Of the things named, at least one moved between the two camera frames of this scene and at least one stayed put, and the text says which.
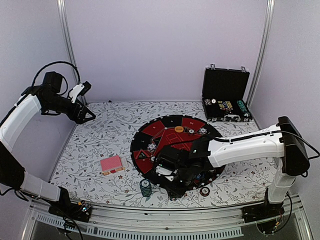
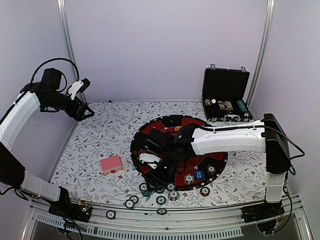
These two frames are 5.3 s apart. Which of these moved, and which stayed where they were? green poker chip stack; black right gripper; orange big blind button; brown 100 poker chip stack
Moved: black right gripper
Stayed: brown 100 poker chip stack; green poker chip stack; orange big blind button
